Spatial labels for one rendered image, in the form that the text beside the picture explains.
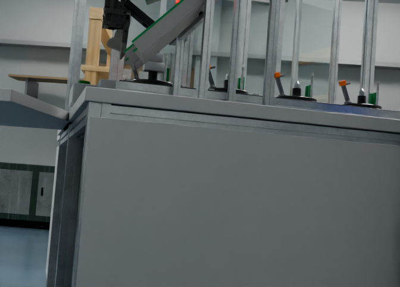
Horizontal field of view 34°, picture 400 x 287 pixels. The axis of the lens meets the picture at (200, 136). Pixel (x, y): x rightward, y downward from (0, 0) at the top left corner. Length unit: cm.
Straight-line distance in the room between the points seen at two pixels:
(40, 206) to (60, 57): 279
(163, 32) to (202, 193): 47
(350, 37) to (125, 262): 828
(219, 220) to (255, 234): 8
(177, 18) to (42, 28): 823
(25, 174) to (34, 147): 196
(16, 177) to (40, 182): 28
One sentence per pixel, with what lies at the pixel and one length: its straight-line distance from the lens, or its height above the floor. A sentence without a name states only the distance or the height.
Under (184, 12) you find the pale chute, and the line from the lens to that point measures 169.
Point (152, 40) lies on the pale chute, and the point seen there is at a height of 102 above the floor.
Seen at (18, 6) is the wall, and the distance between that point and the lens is 1007.
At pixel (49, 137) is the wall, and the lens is 960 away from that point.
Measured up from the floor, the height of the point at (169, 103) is 84.
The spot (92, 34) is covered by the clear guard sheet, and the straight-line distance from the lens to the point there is 351.
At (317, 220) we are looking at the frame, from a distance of 149.
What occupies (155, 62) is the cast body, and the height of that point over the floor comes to 105.
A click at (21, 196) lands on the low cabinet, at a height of 36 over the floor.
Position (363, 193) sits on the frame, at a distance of 153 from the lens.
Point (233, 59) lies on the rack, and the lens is 200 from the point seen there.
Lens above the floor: 69
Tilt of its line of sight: 4 degrees up
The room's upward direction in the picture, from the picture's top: 4 degrees clockwise
